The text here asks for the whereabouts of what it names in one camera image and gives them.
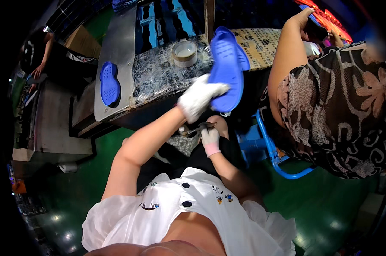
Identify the dark metal scissors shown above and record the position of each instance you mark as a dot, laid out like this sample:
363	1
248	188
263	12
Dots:
197	128

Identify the brown cardboard box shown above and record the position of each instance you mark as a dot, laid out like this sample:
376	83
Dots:
82	43

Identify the person's left fingers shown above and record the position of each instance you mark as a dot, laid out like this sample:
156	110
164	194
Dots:
216	89

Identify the black phone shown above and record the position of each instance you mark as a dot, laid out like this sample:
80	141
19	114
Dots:
316	30

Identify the grey metal plate table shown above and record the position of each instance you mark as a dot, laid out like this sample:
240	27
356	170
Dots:
116	41

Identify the red lit rack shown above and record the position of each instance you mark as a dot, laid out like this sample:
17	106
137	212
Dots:
332	19

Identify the person's right fingers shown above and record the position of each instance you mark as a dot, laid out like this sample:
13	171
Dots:
209	132

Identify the small white roll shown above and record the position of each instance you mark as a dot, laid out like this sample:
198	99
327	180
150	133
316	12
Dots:
68	167

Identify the blue shoe sole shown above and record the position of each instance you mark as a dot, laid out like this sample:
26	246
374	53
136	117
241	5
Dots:
242	57
109	83
226	57

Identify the blue metal stool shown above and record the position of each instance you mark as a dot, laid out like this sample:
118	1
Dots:
270	144

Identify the grey patterned cloth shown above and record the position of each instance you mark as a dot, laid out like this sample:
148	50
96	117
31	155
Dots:
185	145

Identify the person's body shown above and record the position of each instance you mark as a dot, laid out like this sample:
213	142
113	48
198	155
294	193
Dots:
167	220

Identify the grey metal machine cabinet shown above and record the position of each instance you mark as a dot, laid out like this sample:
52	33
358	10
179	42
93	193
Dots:
58	121

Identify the person's left hand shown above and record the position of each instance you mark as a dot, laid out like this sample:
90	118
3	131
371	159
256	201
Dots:
196	100

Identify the person's right hand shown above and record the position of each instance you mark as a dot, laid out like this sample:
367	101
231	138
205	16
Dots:
211	142

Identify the wooden post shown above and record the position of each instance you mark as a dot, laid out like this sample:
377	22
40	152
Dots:
209	19

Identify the roll of clear tape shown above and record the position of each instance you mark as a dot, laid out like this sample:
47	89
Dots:
184	52

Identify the newspaper covered work table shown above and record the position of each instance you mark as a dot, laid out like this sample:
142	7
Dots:
161	76

